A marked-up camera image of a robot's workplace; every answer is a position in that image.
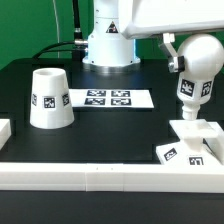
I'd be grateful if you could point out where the grey thin cable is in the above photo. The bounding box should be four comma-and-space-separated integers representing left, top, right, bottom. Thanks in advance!
51, 0, 62, 60

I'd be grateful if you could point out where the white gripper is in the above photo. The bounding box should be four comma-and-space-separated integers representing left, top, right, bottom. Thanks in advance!
118, 0, 224, 73

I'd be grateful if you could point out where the white marker tag sheet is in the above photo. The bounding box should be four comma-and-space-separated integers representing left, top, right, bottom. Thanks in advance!
70, 89, 154, 109

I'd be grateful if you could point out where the white front border bar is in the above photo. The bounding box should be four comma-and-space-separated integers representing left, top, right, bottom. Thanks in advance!
0, 162, 224, 193

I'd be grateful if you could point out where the white lamp base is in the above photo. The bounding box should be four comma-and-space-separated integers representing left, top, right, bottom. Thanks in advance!
156, 119, 221, 167

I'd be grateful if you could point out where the white lamp bulb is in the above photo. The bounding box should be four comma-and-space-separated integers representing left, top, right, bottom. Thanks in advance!
177, 34, 224, 121

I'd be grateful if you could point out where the white left border bar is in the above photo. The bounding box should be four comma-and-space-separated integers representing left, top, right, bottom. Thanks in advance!
0, 119, 11, 150

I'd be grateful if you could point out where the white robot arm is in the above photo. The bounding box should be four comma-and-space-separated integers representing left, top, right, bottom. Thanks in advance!
83, 0, 224, 72

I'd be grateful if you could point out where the white lamp shade cone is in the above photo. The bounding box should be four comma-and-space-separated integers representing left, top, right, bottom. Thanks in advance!
30, 68, 74, 129

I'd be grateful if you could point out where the black cable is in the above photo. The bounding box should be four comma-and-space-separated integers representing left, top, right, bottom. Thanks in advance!
31, 0, 90, 61

